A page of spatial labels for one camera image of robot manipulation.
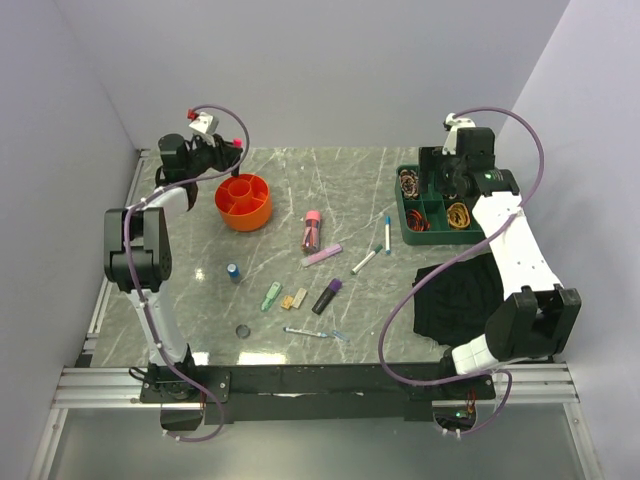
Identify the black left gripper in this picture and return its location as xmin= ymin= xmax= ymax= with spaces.
xmin=186 ymin=133 xmax=243 ymax=179

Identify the blue capped white marker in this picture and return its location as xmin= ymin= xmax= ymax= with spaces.
xmin=384 ymin=216 xmax=391 ymax=255

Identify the green capped white marker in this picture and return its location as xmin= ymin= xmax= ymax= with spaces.
xmin=350 ymin=244 xmax=383 ymax=275

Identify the light purple highlighter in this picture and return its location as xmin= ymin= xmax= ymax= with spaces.
xmin=301 ymin=244 xmax=343 ymax=268

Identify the purple capped black highlighter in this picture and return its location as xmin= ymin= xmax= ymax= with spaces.
xmin=312 ymin=278 xmax=342 ymax=315

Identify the blue white pen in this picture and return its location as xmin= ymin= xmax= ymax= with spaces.
xmin=283 ymin=327 xmax=329 ymax=339

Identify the pink capped black highlighter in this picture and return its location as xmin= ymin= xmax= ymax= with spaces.
xmin=231 ymin=138 xmax=244 ymax=177

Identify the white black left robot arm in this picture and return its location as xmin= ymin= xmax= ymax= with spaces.
xmin=132 ymin=147 xmax=450 ymax=366

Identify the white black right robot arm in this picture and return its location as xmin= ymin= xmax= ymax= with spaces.
xmin=434 ymin=119 xmax=582 ymax=398

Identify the pink black rolled band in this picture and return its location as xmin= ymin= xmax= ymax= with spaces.
xmin=399 ymin=169 xmax=420 ymax=200

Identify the green compartment tray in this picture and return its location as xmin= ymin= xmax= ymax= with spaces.
xmin=395 ymin=165 xmax=484 ymax=246

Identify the orange navy rolled band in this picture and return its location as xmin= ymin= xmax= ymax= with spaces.
xmin=405 ymin=209 xmax=431 ymax=232

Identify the yellow rolled band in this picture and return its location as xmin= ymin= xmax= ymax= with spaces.
xmin=446 ymin=202 xmax=471 ymax=230

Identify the orange round divided container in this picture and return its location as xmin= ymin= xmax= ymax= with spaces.
xmin=215 ymin=173 xmax=273 ymax=232

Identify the blue glue stick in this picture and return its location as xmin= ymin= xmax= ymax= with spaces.
xmin=226 ymin=263 xmax=242 ymax=284

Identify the black cloth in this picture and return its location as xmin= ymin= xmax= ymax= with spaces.
xmin=413 ymin=253 xmax=504 ymax=347

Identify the tan eraser block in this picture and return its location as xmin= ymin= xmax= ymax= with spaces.
xmin=281 ymin=295 xmax=294 ymax=310

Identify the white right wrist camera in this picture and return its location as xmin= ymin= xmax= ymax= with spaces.
xmin=442 ymin=113 xmax=476 ymax=155

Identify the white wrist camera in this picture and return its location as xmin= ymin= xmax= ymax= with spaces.
xmin=442 ymin=113 xmax=476 ymax=155
xmin=187 ymin=109 xmax=219 ymax=136

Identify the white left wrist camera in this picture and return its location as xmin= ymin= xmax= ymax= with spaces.
xmin=187 ymin=109 xmax=219 ymax=136

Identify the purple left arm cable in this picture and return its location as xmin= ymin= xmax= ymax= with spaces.
xmin=122 ymin=103 xmax=249 ymax=445

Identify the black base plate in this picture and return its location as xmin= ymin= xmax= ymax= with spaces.
xmin=140 ymin=364 xmax=496 ymax=425

